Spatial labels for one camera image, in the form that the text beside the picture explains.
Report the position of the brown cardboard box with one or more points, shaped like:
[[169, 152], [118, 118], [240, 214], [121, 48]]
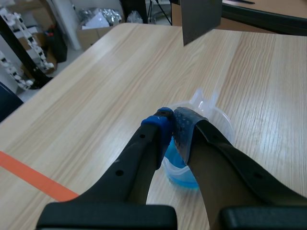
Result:
[[92, 36]]

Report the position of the dark blue chair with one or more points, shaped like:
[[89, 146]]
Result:
[[8, 100]]

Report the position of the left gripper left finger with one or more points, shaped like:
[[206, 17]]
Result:
[[134, 167]]

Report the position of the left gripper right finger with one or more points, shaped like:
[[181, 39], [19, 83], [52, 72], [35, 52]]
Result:
[[227, 182]]

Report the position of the black bag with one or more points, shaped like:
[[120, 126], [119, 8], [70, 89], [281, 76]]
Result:
[[57, 45]]

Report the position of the black metal frame post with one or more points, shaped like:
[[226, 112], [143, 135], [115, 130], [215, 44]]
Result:
[[22, 52]]

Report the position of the clear beaker with blue liquid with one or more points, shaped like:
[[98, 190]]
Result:
[[182, 179]]

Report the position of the dark grey flat panel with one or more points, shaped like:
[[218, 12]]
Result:
[[200, 19]]

